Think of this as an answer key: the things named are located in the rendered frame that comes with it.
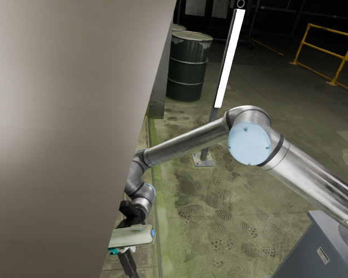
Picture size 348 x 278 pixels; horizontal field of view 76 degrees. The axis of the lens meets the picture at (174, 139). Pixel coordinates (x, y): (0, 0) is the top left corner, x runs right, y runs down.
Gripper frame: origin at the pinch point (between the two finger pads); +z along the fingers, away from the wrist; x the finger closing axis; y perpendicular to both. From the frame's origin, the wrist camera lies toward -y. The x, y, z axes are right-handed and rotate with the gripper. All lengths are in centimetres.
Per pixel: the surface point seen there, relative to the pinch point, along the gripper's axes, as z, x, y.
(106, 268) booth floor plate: -38, 38, 46
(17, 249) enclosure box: 25.6, 1.9, -24.6
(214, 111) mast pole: -136, -40, -8
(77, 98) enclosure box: 28, -21, -47
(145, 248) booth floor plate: -53, 20, 50
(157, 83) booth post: -203, 14, -40
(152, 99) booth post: -207, 26, -24
